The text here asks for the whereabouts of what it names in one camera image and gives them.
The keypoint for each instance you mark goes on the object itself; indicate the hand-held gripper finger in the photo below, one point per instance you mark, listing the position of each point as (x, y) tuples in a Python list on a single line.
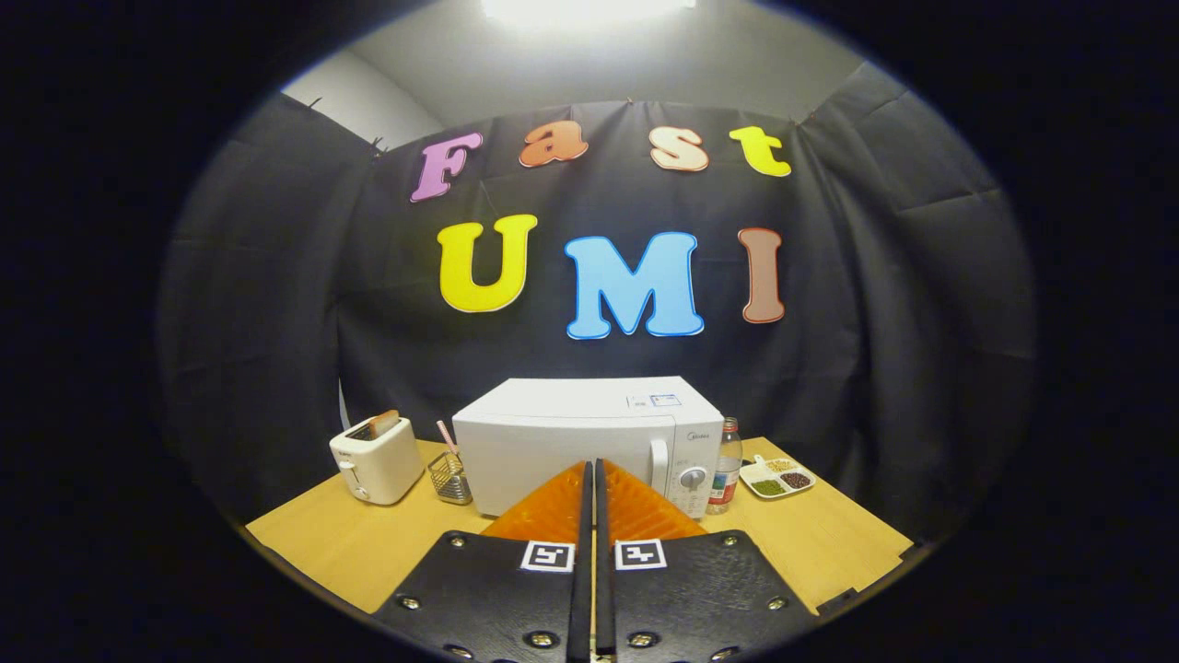
[(603, 599), (582, 599)]

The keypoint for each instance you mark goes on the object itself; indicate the white microwave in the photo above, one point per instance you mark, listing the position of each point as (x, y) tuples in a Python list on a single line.
[(534, 442)]

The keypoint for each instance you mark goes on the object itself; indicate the clear bottle with red label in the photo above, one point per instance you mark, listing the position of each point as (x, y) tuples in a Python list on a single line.
[(726, 470)]

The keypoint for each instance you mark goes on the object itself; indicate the white divided bean dish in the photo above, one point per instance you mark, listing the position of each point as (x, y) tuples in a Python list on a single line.
[(774, 483)]

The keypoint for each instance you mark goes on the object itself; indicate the pink striped straw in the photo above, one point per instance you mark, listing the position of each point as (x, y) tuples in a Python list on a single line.
[(445, 436)]

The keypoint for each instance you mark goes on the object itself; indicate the white toaster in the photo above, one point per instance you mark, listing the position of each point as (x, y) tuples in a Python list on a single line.
[(378, 465)]

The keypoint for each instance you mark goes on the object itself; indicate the toast slice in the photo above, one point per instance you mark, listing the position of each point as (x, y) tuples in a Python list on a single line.
[(385, 424)]

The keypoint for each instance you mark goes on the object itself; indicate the black backdrop cloth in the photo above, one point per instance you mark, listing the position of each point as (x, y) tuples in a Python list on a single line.
[(829, 368)]

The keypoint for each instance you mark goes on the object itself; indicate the ceiling light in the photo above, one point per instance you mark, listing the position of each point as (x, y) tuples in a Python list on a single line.
[(589, 7)]

